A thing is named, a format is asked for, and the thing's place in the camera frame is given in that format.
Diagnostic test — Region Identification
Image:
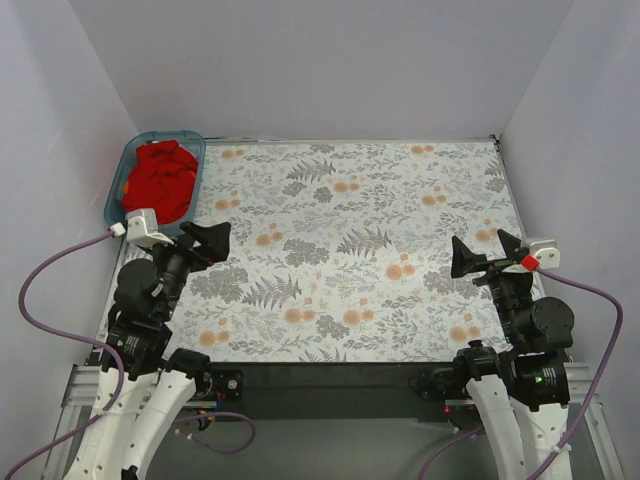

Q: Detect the red t shirt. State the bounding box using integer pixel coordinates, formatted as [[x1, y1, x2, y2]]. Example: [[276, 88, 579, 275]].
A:
[[121, 140, 199, 225]]

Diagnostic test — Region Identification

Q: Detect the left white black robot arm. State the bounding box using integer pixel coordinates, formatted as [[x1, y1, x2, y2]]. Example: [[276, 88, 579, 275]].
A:
[[66, 222, 231, 479]]

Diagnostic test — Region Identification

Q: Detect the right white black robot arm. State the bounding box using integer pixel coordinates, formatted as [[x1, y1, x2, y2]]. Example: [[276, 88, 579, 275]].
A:
[[451, 230, 575, 479]]

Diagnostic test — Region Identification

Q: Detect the teal plastic bin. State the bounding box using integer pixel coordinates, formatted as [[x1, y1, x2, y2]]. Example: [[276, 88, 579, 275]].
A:
[[104, 130, 206, 234]]

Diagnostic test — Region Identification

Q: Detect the floral table mat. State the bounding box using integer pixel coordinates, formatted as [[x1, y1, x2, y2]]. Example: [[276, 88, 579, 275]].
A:
[[171, 141, 520, 362]]

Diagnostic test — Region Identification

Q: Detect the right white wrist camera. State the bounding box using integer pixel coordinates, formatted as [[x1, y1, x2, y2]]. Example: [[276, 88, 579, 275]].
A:
[[506, 238, 560, 273]]

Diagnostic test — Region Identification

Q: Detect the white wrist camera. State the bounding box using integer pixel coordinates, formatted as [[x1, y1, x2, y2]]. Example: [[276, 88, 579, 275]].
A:
[[506, 238, 560, 273], [126, 208, 173, 249]]

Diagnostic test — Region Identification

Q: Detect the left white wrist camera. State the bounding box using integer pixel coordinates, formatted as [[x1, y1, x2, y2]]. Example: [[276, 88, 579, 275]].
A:
[[126, 208, 173, 249]]

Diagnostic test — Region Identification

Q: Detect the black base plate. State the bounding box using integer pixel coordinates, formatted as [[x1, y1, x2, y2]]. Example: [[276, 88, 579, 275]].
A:
[[195, 362, 480, 430]]

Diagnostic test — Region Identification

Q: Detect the aluminium frame rail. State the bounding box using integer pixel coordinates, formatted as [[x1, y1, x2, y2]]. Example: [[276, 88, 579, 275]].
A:
[[56, 361, 625, 479]]

